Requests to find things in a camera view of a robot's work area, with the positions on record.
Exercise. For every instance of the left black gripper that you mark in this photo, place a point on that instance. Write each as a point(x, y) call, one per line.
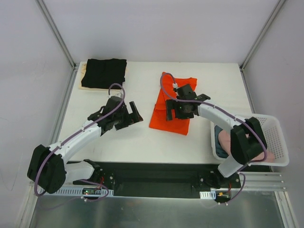
point(127, 116)

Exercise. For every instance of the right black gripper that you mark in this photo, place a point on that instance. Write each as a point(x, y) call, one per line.
point(177, 110)

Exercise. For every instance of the orange t shirt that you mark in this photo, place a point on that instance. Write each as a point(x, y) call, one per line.
point(158, 120)

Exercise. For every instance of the pink t shirt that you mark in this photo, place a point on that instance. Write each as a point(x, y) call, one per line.
point(269, 156)

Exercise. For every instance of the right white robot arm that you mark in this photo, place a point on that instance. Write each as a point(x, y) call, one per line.
point(247, 141)

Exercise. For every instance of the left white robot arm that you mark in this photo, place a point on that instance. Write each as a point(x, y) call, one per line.
point(49, 166)

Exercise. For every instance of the folded black t shirt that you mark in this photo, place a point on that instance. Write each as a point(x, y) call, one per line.
point(101, 74)

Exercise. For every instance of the teal blue t shirt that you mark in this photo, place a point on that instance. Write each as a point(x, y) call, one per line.
point(218, 129)

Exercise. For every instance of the folded beige t shirt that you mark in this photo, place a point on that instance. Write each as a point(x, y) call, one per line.
point(82, 72)

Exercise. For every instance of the left green circuit board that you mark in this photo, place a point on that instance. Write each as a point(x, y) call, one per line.
point(91, 191)

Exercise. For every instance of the white plastic laundry basket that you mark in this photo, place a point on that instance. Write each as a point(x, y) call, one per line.
point(274, 138)

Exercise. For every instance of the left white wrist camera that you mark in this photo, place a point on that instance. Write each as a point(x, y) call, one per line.
point(120, 95)

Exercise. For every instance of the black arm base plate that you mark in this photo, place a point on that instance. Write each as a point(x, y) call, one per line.
point(162, 180)

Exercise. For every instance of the right white cable duct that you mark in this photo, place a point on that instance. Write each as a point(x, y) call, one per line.
point(207, 195)

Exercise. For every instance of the left aluminium frame post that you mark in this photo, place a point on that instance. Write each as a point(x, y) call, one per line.
point(51, 23)

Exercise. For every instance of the aluminium frame post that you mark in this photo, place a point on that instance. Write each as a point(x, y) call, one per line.
point(265, 28)
point(51, 23)

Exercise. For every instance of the right aluminium frame post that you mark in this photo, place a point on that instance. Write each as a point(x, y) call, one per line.
point(265, 28)

